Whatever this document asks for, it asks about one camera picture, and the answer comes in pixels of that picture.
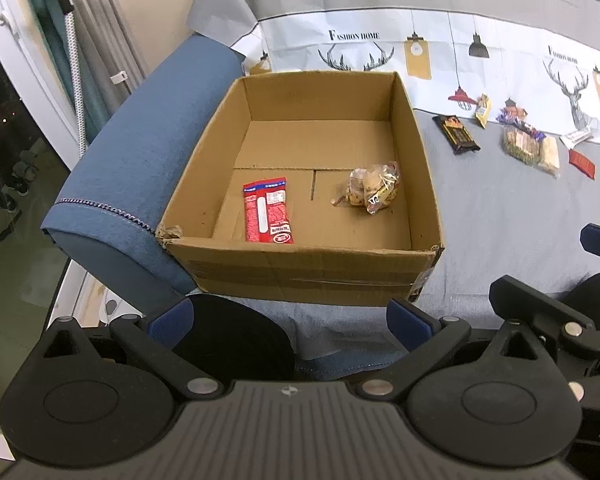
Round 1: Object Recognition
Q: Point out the black chocolate bar packet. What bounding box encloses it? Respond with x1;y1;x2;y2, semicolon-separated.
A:
432;115;481;155

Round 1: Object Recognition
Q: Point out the silver stick packet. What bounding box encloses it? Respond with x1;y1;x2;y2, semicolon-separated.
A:
560;127;594;150

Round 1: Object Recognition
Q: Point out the white window frame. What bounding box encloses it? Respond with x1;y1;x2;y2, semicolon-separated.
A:
0;0;86;166

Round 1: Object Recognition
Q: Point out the clear-wrapped granola bar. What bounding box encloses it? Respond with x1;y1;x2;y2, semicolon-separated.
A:
502;127;543;166

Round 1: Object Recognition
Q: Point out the small red packet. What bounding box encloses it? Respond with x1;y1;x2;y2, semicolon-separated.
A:
568;149;597;179

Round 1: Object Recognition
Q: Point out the teal curtain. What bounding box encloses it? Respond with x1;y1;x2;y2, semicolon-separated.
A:
30;0;112;136

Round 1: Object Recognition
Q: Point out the cardboard box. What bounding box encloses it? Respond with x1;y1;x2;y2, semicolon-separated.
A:
156;71;445;308

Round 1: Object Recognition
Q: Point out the clear bag of cookies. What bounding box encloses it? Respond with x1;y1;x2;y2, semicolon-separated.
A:
332;160;401;215

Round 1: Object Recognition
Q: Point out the grey curtain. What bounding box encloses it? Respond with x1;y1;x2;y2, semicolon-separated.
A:
72;0;148;111

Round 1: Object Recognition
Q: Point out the yellow snack packet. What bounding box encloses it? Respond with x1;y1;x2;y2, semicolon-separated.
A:
475;93;493;128

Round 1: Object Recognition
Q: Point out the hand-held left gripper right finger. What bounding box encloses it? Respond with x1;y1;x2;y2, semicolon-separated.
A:
355;297;556;403

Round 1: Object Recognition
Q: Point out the grey white printed sheet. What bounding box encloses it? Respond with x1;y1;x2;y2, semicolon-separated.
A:
187;0;600;376

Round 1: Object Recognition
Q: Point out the purple candy wrapper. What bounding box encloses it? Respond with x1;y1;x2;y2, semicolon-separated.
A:
497;101;546;143

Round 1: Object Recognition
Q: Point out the blue fabric cushion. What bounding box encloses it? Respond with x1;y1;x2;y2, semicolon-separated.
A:
41;34;246;296

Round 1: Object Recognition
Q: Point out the braided steamer hose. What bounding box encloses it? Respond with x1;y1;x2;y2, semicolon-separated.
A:
65;10;88;156

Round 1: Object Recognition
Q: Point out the white nougat packet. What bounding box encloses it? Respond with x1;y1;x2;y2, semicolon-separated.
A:
537;135;562;178

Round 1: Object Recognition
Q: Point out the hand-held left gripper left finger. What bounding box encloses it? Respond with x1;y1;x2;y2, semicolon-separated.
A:
40;297;222;402

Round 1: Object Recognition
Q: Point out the long red snack packet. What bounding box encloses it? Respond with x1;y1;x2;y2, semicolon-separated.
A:
242;176;295;245

